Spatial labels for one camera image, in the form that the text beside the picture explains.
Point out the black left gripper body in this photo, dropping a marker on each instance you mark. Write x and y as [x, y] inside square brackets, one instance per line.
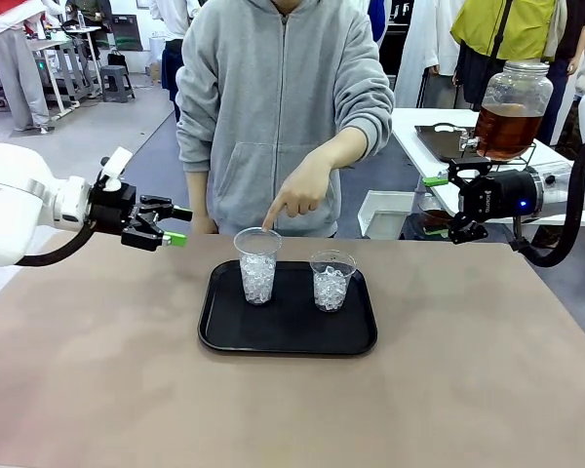
[112, 212]

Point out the right gripper finger with green tip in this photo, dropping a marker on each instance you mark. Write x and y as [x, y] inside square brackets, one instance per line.
[468, 168]
[468, 229]

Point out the left gripper finger with green tip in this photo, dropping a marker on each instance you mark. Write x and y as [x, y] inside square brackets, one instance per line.
[146, 236]
[168, 208]

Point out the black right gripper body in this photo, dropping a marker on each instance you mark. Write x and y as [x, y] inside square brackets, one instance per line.
[507, 195]

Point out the glass tea dispenser jar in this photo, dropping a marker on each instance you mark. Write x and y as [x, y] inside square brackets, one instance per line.
[512, 117]

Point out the tall clear plastic cup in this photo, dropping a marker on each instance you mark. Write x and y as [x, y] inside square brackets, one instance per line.
[258, 278]

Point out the short clear plastic cup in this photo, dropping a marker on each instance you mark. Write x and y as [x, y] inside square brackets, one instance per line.
[330, 290]

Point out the person's right forearm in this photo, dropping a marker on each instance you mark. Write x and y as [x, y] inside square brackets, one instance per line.
[197, 195]

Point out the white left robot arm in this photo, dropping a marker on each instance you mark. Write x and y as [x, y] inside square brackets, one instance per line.
[10, 205]

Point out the person's left forearm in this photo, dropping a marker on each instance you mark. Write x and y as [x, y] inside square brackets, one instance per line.
[358, 141]

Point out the person's right hand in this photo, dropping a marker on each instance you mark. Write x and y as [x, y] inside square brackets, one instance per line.
[204, 225]

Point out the person's left hand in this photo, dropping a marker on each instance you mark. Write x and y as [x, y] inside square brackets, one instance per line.
[302, 192]

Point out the clear drip bowl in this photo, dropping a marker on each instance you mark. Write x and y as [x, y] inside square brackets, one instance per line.
[434, 214]

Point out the black tray under dispenser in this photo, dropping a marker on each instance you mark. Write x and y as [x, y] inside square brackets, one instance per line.
[439, 141]

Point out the white plastic bin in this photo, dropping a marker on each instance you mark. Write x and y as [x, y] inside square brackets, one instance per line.
[385, 214]

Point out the grey plastic stool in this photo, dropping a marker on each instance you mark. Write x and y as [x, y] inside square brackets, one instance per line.
[117, 83]

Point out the mannequin with yellow-green jacket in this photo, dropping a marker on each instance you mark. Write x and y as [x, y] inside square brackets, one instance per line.
[507, 29]

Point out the mannequin with navy skirt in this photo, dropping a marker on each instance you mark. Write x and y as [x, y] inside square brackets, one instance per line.
[173, 63]

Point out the black bag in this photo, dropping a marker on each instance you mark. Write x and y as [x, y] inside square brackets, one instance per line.
[117, 59]

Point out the person in grey hoodie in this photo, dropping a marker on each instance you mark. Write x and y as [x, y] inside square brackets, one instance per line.
[273, 97]

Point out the bystander in grey trousers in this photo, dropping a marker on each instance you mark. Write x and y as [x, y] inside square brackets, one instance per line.
[19, 73]

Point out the large black serving tray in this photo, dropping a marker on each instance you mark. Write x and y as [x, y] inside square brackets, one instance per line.
[287, 326]

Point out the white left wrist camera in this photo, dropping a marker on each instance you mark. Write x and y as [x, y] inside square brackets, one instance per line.
[116, 163]

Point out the white frame workbench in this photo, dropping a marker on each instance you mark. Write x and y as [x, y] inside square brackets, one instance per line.
[63, 63]

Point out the dark wall screen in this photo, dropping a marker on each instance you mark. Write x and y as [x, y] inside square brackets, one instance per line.
[127, 31]

